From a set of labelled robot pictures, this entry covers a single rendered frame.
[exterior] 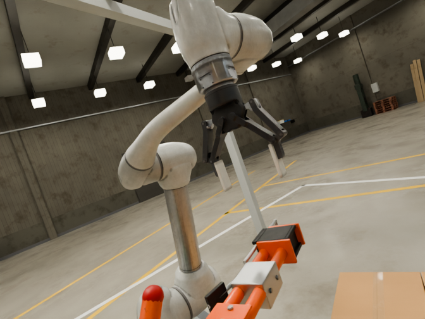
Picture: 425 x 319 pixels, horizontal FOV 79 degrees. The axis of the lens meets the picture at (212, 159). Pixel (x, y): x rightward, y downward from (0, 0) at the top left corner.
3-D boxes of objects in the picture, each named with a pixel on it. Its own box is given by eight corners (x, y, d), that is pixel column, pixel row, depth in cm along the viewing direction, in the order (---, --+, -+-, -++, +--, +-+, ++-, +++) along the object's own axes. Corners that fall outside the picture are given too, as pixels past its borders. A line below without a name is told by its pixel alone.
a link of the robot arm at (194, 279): (171, 311, 118) (206, 284, 133) (194, 330, 107) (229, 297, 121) (136, 147, 103) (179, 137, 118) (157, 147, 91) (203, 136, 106)
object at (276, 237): (296, 263, 51) (289, 240, 51) (263, 264, 55) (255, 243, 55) (305, 243, 58) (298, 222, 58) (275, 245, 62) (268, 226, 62)
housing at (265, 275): (273, 310, 41) (264, 284, 41) (236, 307, 45) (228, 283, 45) (285, 283, 47) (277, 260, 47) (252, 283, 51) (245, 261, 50)
